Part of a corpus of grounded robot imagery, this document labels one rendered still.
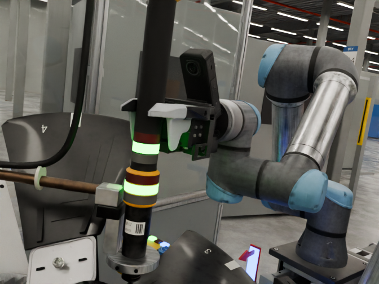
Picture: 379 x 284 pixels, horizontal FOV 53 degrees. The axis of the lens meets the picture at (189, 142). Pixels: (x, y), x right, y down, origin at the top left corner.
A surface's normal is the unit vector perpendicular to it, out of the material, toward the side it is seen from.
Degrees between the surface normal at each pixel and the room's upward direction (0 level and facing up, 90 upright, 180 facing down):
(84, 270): 48
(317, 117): 37
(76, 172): 43
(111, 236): 90
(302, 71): 102
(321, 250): 72
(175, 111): 90
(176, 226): 90
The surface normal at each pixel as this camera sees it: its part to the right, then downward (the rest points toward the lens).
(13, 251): 0.66, -0.48
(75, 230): -0.10, -0.61
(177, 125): 0.90, 0.18
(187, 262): 0.22, -0.93
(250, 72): 0.46, 0.19
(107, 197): -0.09, 0.14
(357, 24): -0.88, -0.04
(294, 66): -0.51, 0.10
